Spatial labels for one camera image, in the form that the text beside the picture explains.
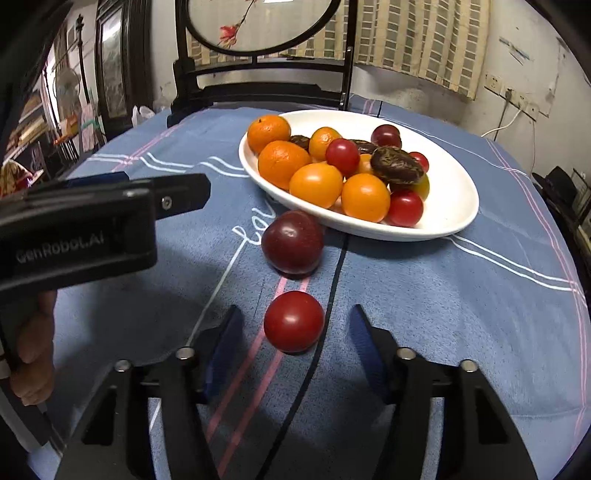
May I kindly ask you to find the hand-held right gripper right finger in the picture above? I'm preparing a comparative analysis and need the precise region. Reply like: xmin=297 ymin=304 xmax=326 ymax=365
xmin=348 ymin=304 xmax=539 ymax=480

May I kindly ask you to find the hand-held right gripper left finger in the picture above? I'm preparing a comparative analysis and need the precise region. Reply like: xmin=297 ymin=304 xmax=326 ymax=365
xmin=55 ymin=305 xmax=244 ymax=480

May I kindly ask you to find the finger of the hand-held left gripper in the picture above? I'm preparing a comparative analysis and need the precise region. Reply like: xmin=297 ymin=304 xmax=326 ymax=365
xmin=152 ymin=173 xmax=212 ymax=221
xmin=28 ymin=171 xmax=155 ymax=190

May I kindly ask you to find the dark red plum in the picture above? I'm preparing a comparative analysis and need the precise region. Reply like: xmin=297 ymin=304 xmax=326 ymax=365
xmin=261 ymin=210 xmax=325 ymax=276

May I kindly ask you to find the white plate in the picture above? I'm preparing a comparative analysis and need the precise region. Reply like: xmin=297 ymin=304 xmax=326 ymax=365
xmin=238 ymin=109 xmax=479 ymax=241

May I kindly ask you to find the person's left hand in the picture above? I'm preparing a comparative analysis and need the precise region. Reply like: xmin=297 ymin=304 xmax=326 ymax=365
xmin=9 ymin=291 xmax=58 ymax=404

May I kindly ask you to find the blue striped tablecloth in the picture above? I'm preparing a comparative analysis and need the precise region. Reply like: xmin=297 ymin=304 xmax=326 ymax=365
xmin=46 ymin=95 xmax=587 ymax=480

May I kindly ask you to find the white electric fan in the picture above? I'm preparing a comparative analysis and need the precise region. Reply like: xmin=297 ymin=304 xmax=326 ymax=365
xmin=53 ymin=67 xmax=84 ymax=100

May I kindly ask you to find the dark wooden cabinet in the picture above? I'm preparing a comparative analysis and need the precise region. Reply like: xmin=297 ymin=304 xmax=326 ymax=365
xmin=95 ymin=0 xmax=153 ymax=134

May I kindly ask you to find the round embroidered screen stand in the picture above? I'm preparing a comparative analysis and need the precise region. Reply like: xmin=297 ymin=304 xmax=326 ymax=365
xmin=168 ymin=0 xmax=358 ymax=127

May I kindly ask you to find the black side furniture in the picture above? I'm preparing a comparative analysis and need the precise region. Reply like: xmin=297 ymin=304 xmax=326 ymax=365
xmin=531 ymin=171 xmax=591 ymax=264

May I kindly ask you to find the black hat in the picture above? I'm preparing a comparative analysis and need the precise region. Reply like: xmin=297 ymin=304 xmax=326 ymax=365
xmin=545 ymin=167 xmax=580 ymax=204

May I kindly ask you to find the striped curtain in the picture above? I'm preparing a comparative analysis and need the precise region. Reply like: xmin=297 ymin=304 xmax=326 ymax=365
xmin=277 ymin=0 xmax=490 ymax=100

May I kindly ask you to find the white power strip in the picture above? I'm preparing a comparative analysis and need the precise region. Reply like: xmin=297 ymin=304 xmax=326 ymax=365
xmin=484 ymin=71 xmax=541 ymax=121

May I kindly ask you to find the white cable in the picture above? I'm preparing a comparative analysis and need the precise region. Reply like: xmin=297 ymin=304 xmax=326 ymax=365
xmin=480 ymin=108 xmax=522 ymax=139

